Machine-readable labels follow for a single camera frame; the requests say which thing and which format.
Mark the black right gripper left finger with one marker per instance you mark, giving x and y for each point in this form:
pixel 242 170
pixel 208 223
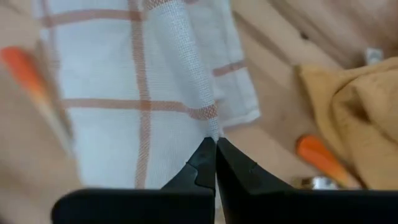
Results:
pixel 140 205

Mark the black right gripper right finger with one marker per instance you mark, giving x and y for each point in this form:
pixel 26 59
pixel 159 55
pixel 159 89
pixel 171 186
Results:
pixel 280 205

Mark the yellow waffle-weave towel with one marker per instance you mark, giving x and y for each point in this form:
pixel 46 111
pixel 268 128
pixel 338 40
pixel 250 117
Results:
pixel 357 118

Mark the white orange-checked towel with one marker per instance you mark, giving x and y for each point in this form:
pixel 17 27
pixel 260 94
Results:
pixel 102 62

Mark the metal spoon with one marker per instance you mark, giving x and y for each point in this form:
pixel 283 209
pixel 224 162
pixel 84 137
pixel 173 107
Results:
pixel 314 183

